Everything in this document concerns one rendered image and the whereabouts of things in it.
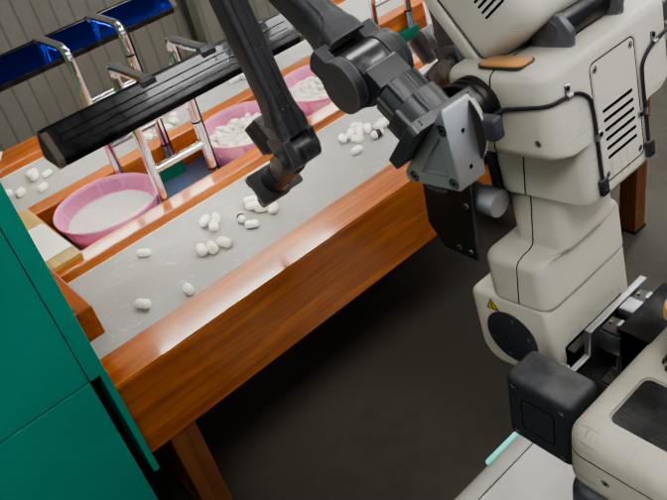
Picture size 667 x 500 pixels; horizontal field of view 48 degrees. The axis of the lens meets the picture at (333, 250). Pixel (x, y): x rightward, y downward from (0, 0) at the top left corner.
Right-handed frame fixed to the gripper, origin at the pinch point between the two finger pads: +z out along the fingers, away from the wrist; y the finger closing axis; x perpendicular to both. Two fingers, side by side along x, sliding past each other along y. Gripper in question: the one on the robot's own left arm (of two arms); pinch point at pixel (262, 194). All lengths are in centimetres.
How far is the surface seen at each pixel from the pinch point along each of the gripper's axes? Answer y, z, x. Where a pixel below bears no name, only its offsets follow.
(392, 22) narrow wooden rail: -99, 52, -32
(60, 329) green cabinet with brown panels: 50, -19, 4
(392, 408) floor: -20, 56, 64
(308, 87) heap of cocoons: -55, 48, -26
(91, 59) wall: -43, 152, -106
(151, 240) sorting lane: 17.0, 27.5, -8.4
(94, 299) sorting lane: 36.0, 21.6, -3.1
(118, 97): 14.0, -2.0, -31.0
